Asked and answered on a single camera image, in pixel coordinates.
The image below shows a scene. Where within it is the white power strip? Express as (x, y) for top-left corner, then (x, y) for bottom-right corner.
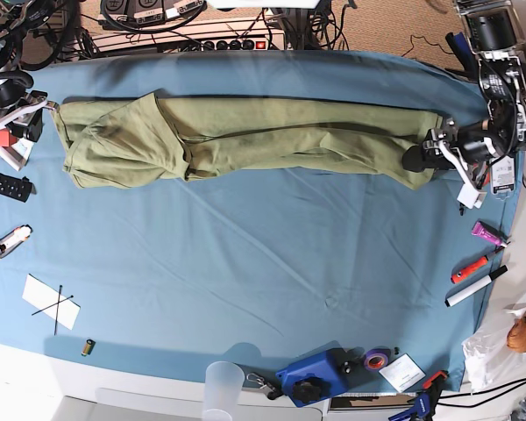
(92, 17), (288, 54)

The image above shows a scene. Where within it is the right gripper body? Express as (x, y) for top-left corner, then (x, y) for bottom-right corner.
(0, 76), (59, 130)

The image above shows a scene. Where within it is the black knob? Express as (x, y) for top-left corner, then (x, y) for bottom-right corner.
(291, 378), (323, 404)

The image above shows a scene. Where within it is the white card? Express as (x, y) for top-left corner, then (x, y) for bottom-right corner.
(379, 353), (425, 393)

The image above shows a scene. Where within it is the black cable tie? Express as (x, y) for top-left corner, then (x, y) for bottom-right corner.
(31, 296), (74, 316)
(53, 285), (63, 336)

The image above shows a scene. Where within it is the blue orange bar clamp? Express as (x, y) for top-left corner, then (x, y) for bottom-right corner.
(387, 370), (448, 421)

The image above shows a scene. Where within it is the purple tube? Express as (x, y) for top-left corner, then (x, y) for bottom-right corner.
(471, 221), (508, 247)

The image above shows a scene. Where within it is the orange pen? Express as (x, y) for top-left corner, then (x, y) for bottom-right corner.
(451, 246), (505, 284)

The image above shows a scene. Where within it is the blue handled clamp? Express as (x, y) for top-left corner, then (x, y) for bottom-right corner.
(445, 32), (479, 82)

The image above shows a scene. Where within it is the blue table cloth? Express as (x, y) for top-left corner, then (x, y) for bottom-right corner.
(0, 48), (526, 393)

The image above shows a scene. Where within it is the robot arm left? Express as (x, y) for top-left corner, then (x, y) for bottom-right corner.
(402, 1), (526, 189)

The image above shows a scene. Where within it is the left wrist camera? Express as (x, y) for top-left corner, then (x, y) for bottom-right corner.
(457, 184), (487, 209)

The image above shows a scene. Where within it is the olive green t-shirt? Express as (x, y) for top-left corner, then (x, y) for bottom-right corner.
(53, 93), (443, 189)

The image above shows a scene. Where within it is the red cube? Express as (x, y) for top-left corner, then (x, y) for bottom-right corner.
(0, 128), (18, 147)

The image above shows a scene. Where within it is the translucent plastic cup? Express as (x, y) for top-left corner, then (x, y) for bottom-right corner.
(202, 361), (245, 421)

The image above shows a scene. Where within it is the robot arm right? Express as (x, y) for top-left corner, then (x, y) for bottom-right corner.
(0, 1), (66, 146)

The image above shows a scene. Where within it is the clear packaged box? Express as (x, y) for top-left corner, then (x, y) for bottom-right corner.
(490, 155), (516, 200)

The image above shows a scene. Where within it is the black remote control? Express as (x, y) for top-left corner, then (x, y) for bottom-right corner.
(0, 173), (33, 203)

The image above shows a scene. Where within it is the small green yellow battery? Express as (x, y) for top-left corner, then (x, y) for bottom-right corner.
(81, 339), (96, 357)

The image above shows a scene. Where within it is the white notepad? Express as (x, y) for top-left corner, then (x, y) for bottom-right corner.
(0, 139), (34, 171)

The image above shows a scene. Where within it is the purple tape roll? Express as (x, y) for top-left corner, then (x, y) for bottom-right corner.
(363, 347), (391, 372)

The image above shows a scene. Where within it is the blue plastic box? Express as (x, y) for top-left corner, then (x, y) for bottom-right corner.
(275, 350), (349, 407)

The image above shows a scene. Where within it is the metal carabiner keyring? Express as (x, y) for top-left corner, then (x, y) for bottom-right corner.
(246, 372), (283, 401)

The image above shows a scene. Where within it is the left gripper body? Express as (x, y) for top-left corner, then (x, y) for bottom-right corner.
(423, 118), (515, 188)

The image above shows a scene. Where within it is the white black marker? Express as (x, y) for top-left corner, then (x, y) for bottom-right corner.
(444, 265), (508, 307)

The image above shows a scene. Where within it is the white plastic bag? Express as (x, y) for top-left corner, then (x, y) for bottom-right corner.
(462, 292), (526, 392)

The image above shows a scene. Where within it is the white paper sheet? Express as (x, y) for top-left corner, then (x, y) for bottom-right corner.
(22, 275), (81, 330)

